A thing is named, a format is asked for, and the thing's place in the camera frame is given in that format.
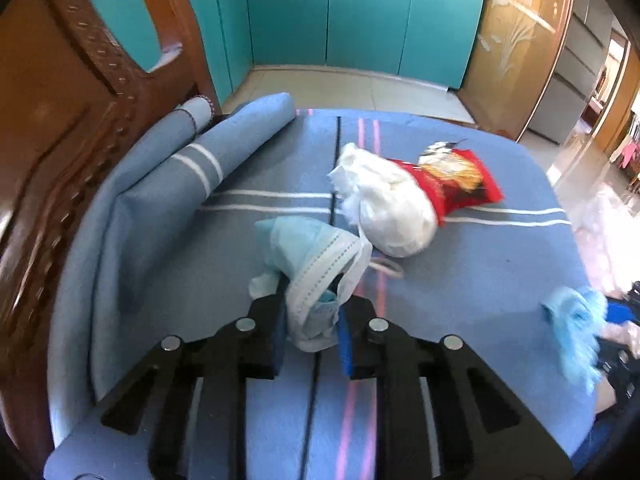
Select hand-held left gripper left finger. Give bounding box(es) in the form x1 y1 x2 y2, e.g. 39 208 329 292
100 294 292 480

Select white crumpled plastic bag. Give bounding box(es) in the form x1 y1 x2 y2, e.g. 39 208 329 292
327 142 440 259

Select light blue face mask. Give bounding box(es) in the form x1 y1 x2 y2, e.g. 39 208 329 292
248 216 405 354

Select white rolled cloth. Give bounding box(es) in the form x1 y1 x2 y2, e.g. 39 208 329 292
174 95 222 132

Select carved wooden chair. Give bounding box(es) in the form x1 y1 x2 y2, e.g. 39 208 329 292
0 0 222 461

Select pink hanging garment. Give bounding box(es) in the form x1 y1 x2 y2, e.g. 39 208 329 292
619 139 640 172

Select red snack packet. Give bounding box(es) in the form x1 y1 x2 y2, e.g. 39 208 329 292
387 139 505 229

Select pink plastic mesh basket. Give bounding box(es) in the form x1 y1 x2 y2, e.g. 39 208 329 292
569 182 640 302

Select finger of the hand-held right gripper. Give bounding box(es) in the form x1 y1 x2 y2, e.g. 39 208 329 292
597 340 640 413
604 281 640 326

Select teal kitchen cabinets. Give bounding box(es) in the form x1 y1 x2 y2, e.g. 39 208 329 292
79 0 494 107

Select grey refrigerator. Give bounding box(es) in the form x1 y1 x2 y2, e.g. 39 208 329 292
526 0 617 144

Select wooden wall panel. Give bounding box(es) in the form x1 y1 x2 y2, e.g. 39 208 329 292
457 0 577 142

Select blue striped tablecloth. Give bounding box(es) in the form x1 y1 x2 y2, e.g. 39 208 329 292
44 92 602 480

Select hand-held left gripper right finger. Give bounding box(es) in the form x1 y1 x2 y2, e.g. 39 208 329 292
336 299 577 480

